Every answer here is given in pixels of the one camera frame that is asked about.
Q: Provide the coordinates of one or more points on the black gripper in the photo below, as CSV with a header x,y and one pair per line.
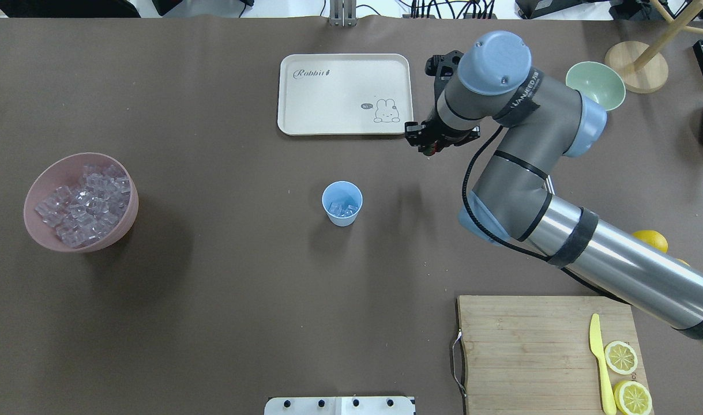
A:
x,y
438,136

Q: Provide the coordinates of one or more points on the clear ice cubes pile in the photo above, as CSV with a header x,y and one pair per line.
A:
x,y
85,213

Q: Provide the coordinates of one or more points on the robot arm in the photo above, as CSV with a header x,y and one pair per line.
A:
x,y
543,120

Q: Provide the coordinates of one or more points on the light blue plastic cup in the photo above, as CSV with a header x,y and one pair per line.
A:
x,y
342,191

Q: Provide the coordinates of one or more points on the cream rabbit tray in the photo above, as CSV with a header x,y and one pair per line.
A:
x,y
344,94

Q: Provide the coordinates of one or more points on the light green bowl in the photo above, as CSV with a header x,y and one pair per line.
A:
x,y
598,82

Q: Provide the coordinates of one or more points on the wooden stand with base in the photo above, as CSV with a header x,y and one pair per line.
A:
x,y
642,67

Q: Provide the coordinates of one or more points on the wooden cutting board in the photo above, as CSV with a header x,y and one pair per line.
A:
x,y
529,354

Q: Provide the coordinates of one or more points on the yellow lemon upper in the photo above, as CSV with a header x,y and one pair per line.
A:
x,y
652,238

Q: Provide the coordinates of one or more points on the yellow plastic knife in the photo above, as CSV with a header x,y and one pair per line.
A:
x,y
596,346

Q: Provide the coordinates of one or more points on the lemon slice upper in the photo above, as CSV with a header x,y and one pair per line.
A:
x,y
621,357

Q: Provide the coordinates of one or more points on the lemon slice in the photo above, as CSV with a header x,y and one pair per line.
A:
x,y
632,397
621,357

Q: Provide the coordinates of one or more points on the lemon slice lower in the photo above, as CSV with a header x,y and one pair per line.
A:
x,y
632,397

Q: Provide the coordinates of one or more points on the pink bowl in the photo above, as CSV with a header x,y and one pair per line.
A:
x,y
64,173

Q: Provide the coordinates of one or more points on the aluminium camera post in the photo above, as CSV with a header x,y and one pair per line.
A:
x,y
342,13

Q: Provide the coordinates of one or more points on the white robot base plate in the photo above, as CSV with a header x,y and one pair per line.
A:
x,y
341,405

